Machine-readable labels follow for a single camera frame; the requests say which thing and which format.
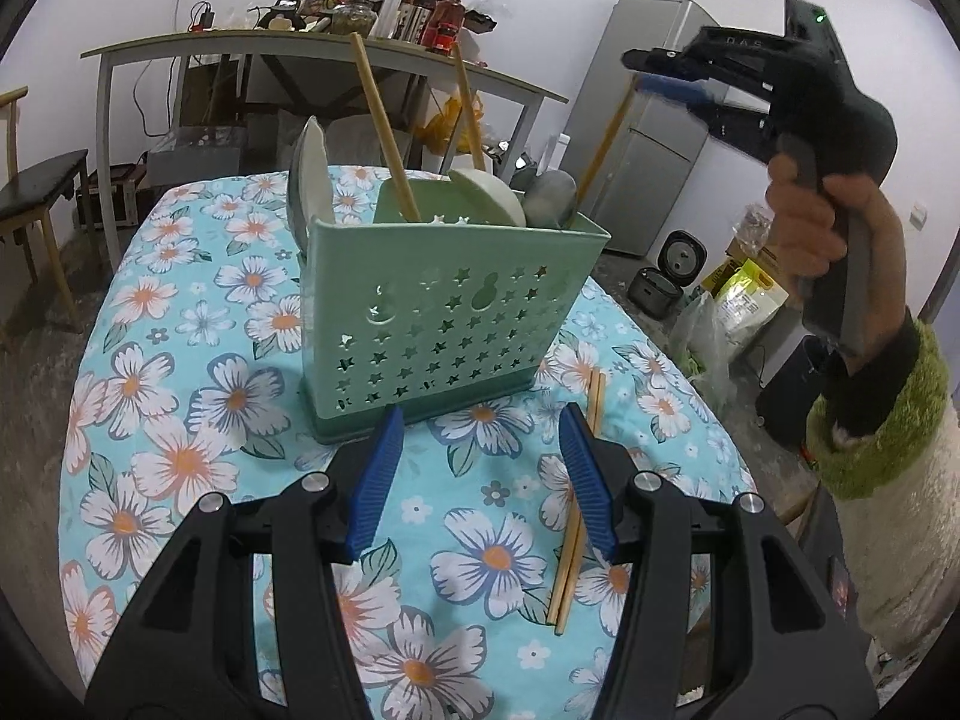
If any wooden chopstick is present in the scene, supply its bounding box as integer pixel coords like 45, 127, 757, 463
451, 43, 485, 171
545, 369, 609, 628
551, 374, 610, 636
350, 32, 421, 223
576, 73, 640, 206

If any green plastic utensil holder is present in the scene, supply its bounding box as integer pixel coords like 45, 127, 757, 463
301, 177, 608, 442

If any metal spoon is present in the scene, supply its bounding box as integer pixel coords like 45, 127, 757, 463
521, 169, 578, 229

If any person's right hand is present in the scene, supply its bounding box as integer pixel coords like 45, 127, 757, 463
766, 154, 907, 374

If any grey refrigerator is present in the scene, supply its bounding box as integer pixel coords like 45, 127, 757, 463
562, 0, 716, 259

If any clear plastic vegetable bag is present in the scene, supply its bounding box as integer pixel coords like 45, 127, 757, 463
667, 293, 736, 416

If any yellow green rice bag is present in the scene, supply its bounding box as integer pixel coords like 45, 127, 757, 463
715, 259, 788, 358

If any black rice cooker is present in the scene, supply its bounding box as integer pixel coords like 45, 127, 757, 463
628, 231, 708, 320

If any red oil bottle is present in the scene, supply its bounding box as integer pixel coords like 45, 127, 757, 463
420, 0, 467, 55

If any yellow plastic bag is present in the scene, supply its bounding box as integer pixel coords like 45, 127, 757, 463
413, 91, 483, 156

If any grey metal desk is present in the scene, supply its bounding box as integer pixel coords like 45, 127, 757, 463
78, 29, 571, 275

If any glass jar of food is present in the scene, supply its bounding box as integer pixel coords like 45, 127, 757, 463
327, 2, 377, 37

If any wooden chair black seat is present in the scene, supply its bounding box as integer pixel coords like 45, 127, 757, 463
2, 86, 98, 332

